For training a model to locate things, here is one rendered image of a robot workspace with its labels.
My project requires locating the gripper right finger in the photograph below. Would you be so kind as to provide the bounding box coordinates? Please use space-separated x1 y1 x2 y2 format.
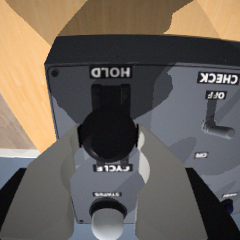
135 123 240 240

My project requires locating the dark grey control console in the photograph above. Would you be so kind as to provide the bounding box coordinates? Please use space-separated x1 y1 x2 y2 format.
44 34 240 240

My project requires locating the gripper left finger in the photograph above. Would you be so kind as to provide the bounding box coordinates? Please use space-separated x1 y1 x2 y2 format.
0 123 82 240

